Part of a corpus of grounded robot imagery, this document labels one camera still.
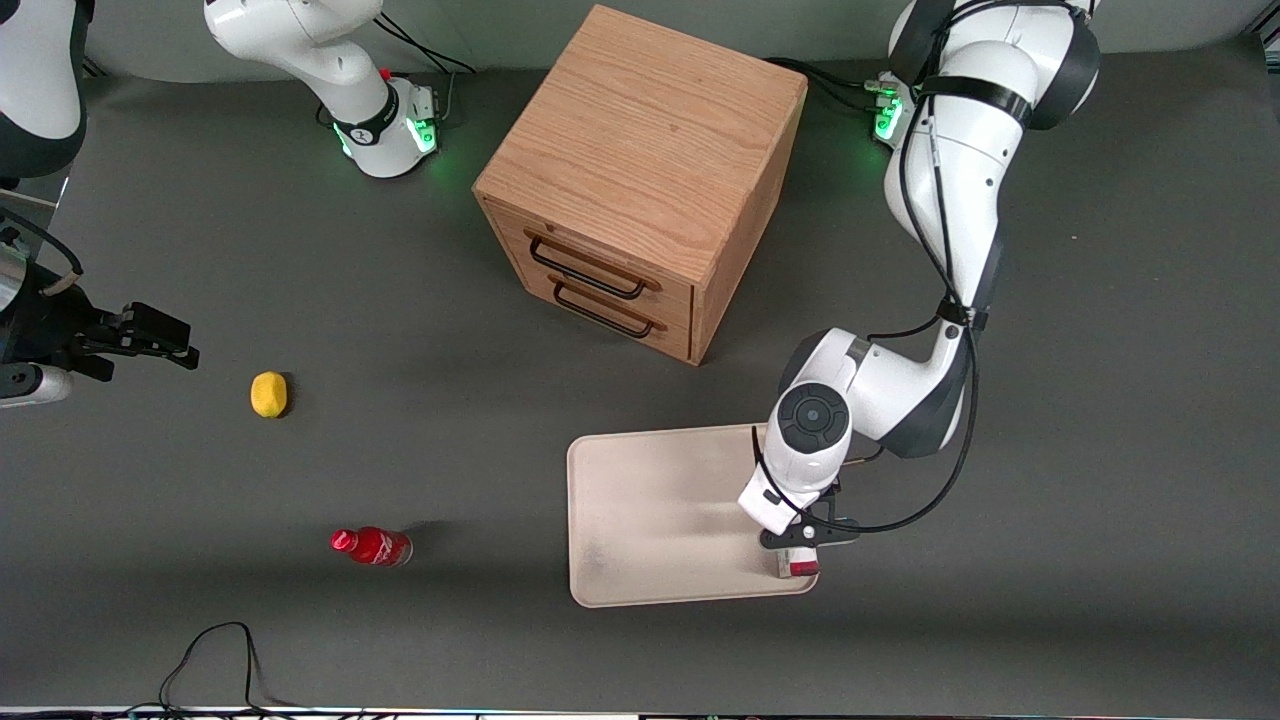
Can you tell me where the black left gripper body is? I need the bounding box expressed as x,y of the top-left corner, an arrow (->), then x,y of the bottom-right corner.
759,484 -> 862,551

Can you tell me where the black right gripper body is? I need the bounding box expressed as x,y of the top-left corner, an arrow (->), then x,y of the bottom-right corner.
0,268 -> 117,369

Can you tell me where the beige plastic tray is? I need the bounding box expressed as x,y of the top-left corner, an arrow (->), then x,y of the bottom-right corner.
566,422 -> 820,609

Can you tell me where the yellow lemon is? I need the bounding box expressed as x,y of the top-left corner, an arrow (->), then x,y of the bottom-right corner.
250,371 -> 289,419

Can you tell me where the wooden drawer front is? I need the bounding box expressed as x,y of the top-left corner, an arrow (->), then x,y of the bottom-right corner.
483,198 -> 697,323
515,268 -> 693,363

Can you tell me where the red soda bottle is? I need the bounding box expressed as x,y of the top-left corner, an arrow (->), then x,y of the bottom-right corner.
330,526 -> 414,568

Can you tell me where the wooden drawer cabinet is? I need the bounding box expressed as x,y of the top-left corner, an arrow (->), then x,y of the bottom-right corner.
472,4 -> 809,367

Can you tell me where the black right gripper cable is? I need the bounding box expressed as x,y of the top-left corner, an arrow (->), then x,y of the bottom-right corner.
0,204 -> 84,298

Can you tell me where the black looped table-edge cable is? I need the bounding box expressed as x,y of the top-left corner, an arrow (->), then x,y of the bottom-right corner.
158,621 -> 293,717

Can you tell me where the black wire drawer handle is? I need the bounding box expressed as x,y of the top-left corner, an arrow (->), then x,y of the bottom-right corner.
549,274 -> 668,340
524,229 -> 663,301

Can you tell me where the black right arm base cable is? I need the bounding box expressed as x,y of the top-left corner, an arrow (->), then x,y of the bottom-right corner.
374,10 -> 477,77

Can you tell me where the black arm base cable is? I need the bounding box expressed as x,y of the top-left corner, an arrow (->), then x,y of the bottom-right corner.
374,10 -> 477,77
765,57 -> 901,113

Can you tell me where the black left arm base cable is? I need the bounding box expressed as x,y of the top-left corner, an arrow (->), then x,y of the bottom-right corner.
765,57 -> 901,113

